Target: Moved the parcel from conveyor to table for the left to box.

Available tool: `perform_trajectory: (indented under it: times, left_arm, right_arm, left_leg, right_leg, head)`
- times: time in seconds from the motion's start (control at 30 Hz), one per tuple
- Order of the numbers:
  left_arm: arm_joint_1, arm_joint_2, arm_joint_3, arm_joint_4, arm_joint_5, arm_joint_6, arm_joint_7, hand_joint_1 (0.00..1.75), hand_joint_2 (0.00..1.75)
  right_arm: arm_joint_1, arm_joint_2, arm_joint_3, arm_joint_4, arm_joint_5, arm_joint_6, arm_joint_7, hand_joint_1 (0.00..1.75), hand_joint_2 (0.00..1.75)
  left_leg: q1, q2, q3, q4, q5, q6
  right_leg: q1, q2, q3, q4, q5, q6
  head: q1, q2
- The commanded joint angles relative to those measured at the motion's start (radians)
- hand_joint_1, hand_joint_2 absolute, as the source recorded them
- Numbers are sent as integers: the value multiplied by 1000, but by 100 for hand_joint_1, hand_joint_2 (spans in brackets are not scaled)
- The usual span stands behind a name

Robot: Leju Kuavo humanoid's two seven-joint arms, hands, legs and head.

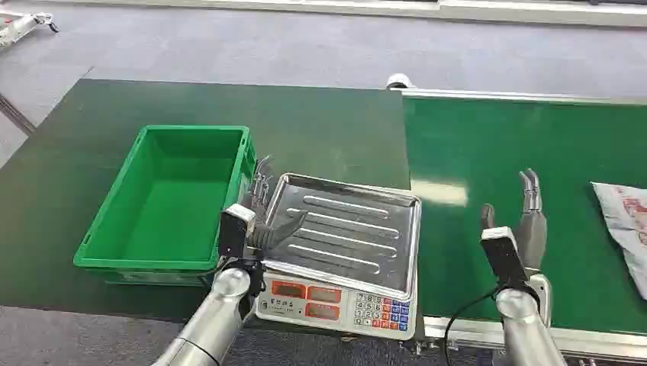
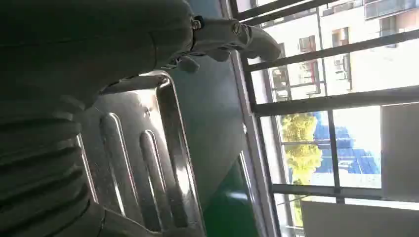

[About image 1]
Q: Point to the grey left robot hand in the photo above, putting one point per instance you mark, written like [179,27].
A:
[268,230]

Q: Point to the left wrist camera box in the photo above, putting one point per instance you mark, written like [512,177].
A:
[235,230]

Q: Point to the white wheeled stand base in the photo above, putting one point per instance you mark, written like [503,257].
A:
[22,25]

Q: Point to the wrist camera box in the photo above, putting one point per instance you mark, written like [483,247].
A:
[235,230]
[503,255]

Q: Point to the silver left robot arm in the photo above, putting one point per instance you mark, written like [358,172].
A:
[212,323]

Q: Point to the white conveyor roller end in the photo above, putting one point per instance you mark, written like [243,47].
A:
[399,81]

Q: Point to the green plastic crate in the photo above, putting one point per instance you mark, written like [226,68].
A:
[167,202]

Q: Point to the green conveyor belt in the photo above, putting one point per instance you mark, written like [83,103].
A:
[525,202]

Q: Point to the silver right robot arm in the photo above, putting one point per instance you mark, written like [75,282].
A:
[528,328]

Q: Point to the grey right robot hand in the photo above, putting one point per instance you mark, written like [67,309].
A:
[531,230]

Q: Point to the white printed parcel bag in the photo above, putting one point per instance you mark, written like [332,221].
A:
[627,227]

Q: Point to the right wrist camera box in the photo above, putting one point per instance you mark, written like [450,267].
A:
[503,255]

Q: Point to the white electronic scale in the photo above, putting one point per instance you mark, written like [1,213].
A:
[333,309]

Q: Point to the steel scale tray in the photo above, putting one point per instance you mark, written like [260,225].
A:
[349,232]

